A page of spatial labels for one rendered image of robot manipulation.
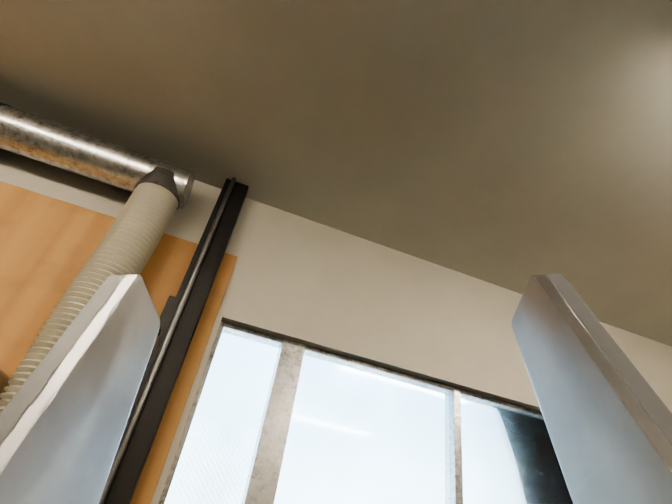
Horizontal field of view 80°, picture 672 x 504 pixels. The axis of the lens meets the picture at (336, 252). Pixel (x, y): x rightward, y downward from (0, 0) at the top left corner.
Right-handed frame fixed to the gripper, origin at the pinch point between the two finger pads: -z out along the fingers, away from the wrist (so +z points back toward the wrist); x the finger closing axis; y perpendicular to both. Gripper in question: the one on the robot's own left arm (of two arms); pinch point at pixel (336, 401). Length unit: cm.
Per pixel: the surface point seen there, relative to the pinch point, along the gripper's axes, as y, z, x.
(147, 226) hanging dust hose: -72, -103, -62
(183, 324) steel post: -94, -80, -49
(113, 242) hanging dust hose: -71, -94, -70
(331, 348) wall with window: -119, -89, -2
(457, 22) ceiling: -14, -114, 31
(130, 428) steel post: -99, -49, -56
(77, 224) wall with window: -76, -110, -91
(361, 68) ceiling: -27, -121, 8
